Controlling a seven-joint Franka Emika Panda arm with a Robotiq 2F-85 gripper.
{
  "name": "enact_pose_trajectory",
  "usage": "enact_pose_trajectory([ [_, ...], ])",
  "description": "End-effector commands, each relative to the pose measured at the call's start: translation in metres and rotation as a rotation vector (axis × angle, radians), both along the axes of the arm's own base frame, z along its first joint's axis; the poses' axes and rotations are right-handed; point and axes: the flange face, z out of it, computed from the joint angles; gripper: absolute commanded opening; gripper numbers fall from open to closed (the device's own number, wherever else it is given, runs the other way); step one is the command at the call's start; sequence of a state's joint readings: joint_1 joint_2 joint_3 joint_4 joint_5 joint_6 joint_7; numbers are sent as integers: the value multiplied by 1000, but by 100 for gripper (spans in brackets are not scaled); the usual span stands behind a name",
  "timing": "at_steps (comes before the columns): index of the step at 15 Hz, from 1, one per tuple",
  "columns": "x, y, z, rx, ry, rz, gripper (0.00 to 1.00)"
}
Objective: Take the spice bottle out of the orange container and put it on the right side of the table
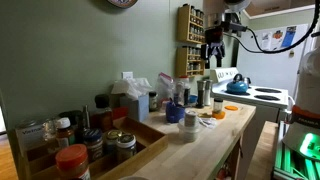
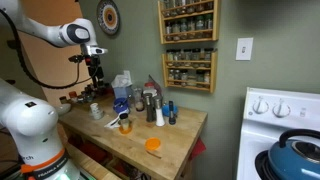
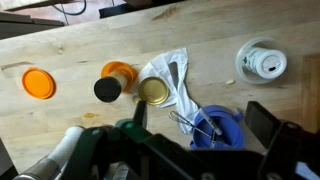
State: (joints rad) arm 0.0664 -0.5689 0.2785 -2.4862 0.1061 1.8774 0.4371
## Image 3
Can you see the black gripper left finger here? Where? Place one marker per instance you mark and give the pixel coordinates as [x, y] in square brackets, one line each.
[140, 115]

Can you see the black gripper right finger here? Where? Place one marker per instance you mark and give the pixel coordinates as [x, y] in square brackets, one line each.
[261, 122]

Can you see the spice bottle with black cap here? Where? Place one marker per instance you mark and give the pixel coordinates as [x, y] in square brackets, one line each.
[109, 88]

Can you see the gold metal jar lid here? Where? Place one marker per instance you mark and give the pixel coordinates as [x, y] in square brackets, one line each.
[153, 90]

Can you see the small metal whisk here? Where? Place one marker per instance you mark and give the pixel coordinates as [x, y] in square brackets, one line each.
[173, 115]

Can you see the blue plastic bowl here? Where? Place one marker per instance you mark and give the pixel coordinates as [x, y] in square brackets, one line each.
[228, 122]

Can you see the white crumpled cloth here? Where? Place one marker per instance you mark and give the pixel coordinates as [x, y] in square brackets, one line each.
[178, 95]

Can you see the orange plastic lid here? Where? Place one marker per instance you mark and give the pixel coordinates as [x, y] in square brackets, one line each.
[38, 83]

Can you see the white salt grinder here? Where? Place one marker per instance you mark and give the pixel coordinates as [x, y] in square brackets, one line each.
[50, 166]

